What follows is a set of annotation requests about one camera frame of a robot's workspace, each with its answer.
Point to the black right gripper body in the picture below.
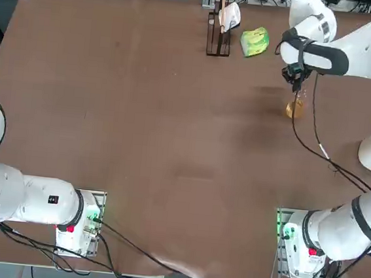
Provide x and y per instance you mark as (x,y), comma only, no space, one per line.
(290,76)

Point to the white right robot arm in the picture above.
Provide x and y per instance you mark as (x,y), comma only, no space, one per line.
(362,47)

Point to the clear measuring cup orange liquid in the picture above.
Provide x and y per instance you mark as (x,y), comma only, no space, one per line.
(295,110)

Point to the white cup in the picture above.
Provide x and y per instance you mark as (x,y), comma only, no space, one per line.
(232,15)

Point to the green tissue pack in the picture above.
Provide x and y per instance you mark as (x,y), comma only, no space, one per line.
(254,42)

